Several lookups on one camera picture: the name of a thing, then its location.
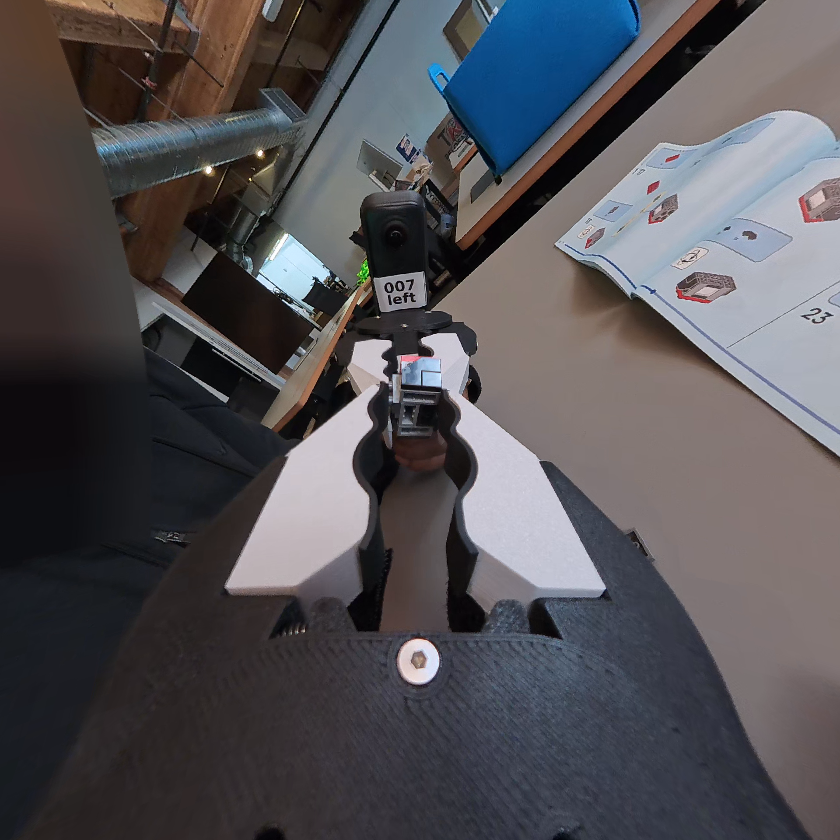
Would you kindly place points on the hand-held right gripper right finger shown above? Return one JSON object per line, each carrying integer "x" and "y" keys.
{"x": 525, "y": 525}

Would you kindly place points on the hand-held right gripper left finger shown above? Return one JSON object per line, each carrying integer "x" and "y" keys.
{"x": 308, "y": 525}

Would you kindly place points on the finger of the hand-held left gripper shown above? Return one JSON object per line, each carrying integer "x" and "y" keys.
{"x": 371, "y": 364}
{"x": 456, "y": 361}

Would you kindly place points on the red grey brick model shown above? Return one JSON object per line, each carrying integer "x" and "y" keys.
{"x": 417, "y": 400}

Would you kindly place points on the blue felt desk divider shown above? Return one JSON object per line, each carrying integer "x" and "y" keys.
{"x": 538, "y": 79}

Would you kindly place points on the person's left hand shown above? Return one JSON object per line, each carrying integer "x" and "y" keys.
{"x": 420, "y": 456}

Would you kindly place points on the green toy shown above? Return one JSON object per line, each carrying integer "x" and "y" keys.
{"x": 362, "y": 272}

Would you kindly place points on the cardboard box red print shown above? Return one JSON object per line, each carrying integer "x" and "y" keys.
{"x": 453, "y": 138}

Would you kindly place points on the person's black jacket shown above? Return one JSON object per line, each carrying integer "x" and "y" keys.
{"x": 210, "y": 459}

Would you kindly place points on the black television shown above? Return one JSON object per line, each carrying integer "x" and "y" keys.
{"x": 249, "y": 315}

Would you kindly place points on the brown framed picture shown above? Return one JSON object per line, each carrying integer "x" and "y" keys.
{"x": 466, "y": 19}

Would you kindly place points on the brick instruction booklet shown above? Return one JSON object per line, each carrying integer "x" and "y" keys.
{"x": 735, "y": 249}

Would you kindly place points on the small duct grille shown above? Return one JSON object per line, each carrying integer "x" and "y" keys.
{"x": 282, "y": 105}

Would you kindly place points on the silver air duct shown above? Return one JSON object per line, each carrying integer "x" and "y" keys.
{"x": 184, "y": 148}

